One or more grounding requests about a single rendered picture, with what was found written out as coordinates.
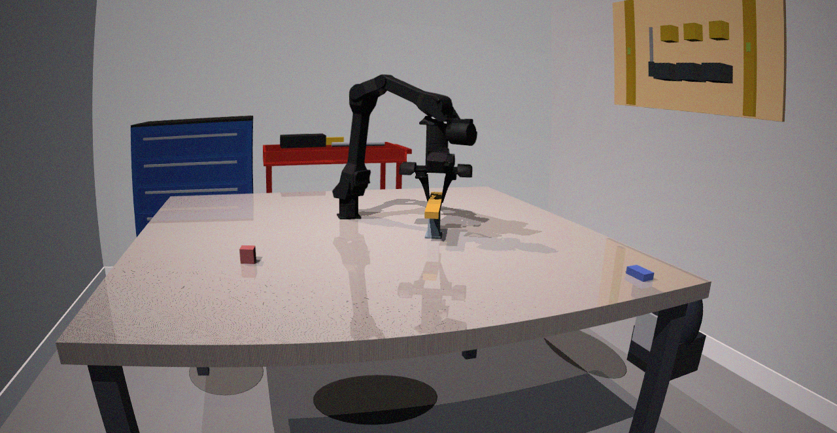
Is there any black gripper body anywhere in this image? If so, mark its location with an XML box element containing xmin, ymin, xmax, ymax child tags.
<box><xmin>399</xmin><ymin>143</ymin><xmax>472</xmax><ymax>177</ymax></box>

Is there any blue rectangular block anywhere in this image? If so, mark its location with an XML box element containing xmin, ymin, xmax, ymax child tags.
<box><xmin>626</xmin><ymin>265</ymin><xmax>655</xmax><ymax>282</ymax></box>

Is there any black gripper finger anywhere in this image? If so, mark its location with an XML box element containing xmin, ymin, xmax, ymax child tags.
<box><xmin>441</xmin><ymin>175</ymin><xmax>456</xmax><ymax>203</ymax></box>
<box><xmin>415</xmin><ymin>174</ymin><xmax>430</xmax><ymax>201</ymax></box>

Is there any red cube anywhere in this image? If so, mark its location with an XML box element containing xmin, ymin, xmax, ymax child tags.
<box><xmin>239</xmin><ymin>245</ymin><xmax>256</xmax><ymax>264</ymax></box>

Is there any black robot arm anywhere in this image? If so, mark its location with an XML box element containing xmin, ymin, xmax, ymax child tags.
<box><xmin>332</xmin><ymin>75</ymin><xmax>477</xmax><ymax>220</ymax></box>

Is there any yellow bar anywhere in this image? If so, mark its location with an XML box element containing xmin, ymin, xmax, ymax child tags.
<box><xmin>424</xmin><ymin>192</ymin><xmax>442</xmax><ymax>219</ymax></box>

